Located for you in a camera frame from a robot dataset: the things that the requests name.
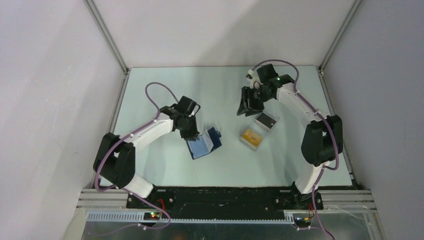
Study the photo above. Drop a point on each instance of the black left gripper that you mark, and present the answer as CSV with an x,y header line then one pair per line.
x,y
193,135

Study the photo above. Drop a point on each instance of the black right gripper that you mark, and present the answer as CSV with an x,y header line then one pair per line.
x,y
244,108

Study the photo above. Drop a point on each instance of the blue card holder wallet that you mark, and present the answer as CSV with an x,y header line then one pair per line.
x,y
206,143

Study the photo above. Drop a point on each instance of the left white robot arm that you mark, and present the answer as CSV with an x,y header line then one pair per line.
x,y
115,162

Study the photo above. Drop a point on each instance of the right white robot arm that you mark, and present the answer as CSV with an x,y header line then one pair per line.
x,y
322,141

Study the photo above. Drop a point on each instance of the clear plastic card tray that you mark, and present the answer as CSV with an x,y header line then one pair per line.
x,y
258,129

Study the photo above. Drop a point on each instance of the orange card stack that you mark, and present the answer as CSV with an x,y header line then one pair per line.
x,y
251,138

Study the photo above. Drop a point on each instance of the left controller board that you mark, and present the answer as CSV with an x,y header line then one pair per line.
x,y
152,216

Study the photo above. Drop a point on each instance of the controller board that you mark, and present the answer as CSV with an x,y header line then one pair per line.
x,y
303,219
152,216

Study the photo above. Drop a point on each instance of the right controller board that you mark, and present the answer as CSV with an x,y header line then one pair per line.
x,y
303,219

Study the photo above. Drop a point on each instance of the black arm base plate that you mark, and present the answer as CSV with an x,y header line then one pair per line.
x,y
232,203

